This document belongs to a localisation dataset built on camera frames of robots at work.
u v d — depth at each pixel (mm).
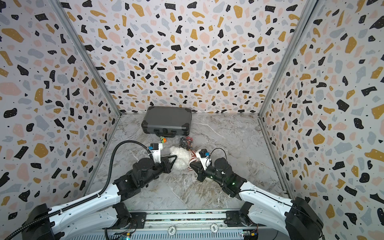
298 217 412
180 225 733
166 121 1049
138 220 735
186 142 1022
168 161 666
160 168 650
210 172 671
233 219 741
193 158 759
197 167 685
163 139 1032
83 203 459
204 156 650
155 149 663
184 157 742
